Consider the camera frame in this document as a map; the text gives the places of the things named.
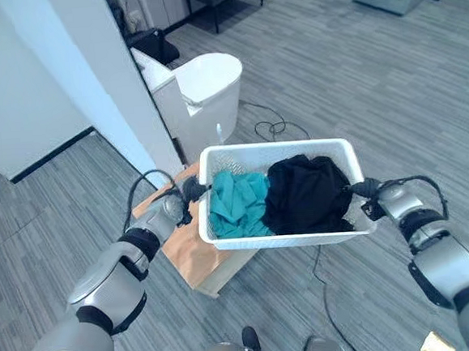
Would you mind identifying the black garment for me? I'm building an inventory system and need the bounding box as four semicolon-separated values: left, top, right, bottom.
256;150;356;238

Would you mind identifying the white low cabinet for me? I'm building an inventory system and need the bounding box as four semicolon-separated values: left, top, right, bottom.
130;43;190;168

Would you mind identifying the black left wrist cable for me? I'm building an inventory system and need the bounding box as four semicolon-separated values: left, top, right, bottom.
118;167;185;238

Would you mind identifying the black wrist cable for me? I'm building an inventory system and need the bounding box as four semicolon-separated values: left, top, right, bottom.
374;172;451;226
118;167;185;238

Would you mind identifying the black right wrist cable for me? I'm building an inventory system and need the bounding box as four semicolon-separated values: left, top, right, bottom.
374;172;451;226

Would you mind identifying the white plastic laundry basket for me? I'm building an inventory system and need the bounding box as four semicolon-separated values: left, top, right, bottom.
191;132;381;255

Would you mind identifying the black bag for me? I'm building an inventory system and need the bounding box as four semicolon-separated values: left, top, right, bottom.
125;25;181;69

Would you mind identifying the dark robot foot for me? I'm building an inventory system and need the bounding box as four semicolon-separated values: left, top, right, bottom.
240;325;262;351

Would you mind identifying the black floor cable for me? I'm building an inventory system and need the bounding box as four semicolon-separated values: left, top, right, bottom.
240;91;367;351

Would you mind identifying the teal garment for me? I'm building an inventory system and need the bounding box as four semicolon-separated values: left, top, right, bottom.
205;168;275;242

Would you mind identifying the light wooden cabinet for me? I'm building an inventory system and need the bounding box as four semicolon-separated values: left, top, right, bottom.
128;157;265;306

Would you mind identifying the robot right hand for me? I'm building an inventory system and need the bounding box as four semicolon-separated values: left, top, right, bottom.
341;177;380;201

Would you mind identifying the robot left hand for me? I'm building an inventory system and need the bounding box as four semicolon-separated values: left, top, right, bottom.
181;175;215;205

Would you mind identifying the tan cardboard piece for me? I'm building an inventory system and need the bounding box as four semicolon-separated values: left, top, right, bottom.
417;328;456;351

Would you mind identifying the white lidded trash bin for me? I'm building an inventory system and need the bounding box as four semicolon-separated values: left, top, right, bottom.
173;49;251;165

